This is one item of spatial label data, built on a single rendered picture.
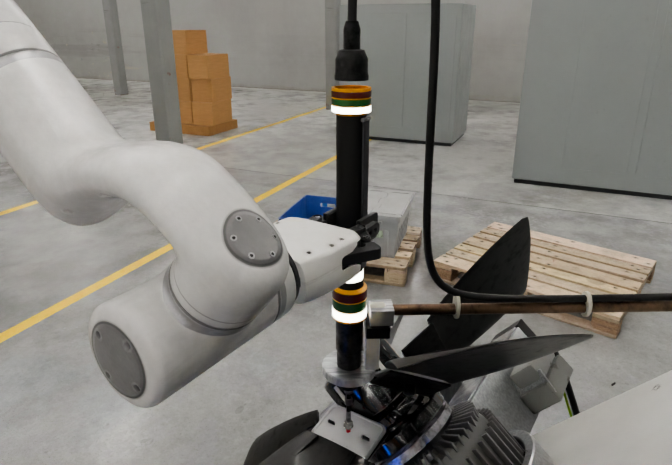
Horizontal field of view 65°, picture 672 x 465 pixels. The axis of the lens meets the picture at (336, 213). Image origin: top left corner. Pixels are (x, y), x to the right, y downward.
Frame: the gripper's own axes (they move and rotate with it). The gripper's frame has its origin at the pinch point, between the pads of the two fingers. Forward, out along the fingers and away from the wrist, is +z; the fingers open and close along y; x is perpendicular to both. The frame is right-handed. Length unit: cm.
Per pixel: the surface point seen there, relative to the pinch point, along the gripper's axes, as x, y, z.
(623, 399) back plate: -28.0, 30.7, 24.1
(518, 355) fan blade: -12.5, 20.0, 3.4
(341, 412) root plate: -30.1, -2.7, 2.2
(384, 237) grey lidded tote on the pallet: -120, -129, 254
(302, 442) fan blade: -30.6, -4.3, -5.1
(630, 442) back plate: -25.9, 32.4, 12.8
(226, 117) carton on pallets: -131, -606, 589
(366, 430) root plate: -30.2, 2.0, 1.1
